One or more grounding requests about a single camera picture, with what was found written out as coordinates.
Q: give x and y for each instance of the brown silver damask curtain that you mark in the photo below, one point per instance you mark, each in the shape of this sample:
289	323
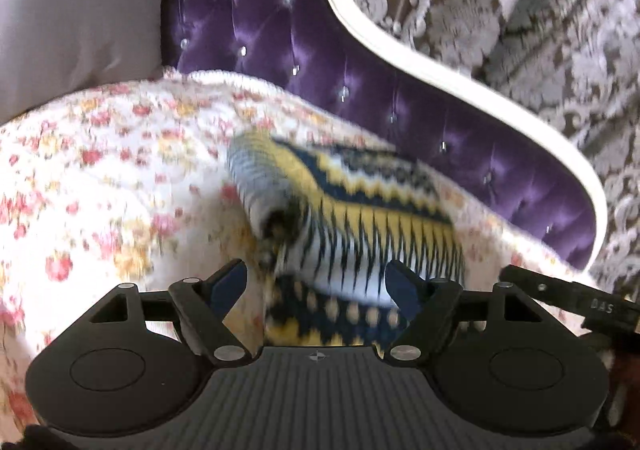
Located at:
550	30

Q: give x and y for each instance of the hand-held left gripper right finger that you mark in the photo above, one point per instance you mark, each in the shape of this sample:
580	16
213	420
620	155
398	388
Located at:
402	287

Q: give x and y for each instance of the purple tufted sofa white frame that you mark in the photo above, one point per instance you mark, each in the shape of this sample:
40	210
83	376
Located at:
325	55

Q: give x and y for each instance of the floral quilted blanket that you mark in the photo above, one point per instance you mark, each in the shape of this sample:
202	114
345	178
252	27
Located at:
125	155

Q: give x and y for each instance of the grey cushion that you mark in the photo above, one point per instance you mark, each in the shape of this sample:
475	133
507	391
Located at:
75	5

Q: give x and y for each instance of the yellow navy patterned knit sweater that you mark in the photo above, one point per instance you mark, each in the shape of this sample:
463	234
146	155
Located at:
360	210

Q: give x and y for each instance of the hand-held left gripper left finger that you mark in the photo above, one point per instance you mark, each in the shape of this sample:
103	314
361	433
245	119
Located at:
227	287

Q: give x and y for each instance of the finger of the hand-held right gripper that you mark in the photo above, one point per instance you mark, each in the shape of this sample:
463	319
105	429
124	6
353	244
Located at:
540	287

